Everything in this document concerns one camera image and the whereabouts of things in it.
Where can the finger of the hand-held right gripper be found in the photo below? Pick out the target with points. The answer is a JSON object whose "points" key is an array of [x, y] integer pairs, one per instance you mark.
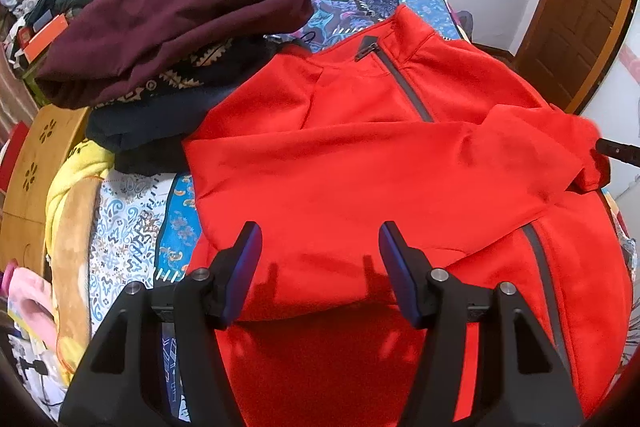
{"points": [[617, 151]]}

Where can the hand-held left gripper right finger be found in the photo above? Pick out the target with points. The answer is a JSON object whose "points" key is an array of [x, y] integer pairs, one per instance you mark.
{"points": [[395, 257]]}

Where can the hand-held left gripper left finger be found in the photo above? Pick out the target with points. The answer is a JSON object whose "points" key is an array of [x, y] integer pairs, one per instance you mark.
{"points": [[246, 257]]}

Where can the red zip jacket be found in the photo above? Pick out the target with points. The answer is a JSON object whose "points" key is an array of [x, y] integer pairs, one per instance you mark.
{"points": [[350, 167]]}

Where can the patchwork patterned blanket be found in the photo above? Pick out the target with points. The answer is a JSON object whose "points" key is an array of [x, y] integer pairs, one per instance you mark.
{"points": [[130, 227]]}

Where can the wooden door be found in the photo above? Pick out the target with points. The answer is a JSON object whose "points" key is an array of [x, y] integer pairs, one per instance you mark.
{"points": [[575, 7]]}

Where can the folded navy garment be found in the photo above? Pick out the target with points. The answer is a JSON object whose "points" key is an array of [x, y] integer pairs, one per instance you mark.
{"points": [[150, 122]]}

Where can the tan fleece cloth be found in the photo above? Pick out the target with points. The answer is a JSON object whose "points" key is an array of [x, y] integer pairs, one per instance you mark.
{"points": [[75, 247]]}

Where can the black patterned garment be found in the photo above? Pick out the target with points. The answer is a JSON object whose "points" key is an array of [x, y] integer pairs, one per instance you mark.
{"points": [[200, 72]]}

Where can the yellow garment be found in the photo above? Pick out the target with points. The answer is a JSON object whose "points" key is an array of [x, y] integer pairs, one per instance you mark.
{"points": [[75, 172]]}

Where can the bamboo stool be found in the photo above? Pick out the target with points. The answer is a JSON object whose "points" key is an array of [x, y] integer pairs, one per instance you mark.
{"points": [[35, 187]]}

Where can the pink cloth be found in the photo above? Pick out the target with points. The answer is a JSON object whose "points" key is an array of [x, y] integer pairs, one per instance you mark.
{"points": [[27, 302]]}

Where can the folded maroon garment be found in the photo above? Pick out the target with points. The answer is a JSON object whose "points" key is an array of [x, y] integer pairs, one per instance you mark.
{"points": [[165, 17]]}

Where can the red box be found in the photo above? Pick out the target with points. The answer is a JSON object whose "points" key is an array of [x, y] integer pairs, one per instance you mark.
{"points": [[12, 152]]}

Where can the striped brown curtain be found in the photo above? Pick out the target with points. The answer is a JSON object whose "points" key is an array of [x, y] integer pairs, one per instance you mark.
{"points": [[12, 99]]}

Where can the pile of assorted clutter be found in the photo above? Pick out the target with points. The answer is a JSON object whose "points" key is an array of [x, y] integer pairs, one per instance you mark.
{"points": [[40, 22]]}

